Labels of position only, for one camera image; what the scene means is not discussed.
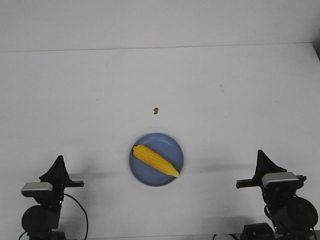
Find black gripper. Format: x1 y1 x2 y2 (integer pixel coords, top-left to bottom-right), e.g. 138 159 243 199
236 149 307 198
39 155 84 200

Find yellow corn cob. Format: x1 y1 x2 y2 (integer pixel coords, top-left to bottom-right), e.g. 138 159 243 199
133 144 180 177

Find blue round plate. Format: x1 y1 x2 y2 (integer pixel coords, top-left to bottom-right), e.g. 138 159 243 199
128 132 184 187

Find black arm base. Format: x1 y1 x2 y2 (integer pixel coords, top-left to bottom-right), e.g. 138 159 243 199
240 222 275 240

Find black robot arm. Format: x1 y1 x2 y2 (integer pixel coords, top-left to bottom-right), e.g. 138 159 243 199
235 149 319 240
21 155 89 240

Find small brown table mark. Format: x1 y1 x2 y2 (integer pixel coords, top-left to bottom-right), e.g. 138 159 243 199
153 107 159 115

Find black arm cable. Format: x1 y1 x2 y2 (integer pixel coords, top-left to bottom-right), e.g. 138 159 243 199
17 192 89 240

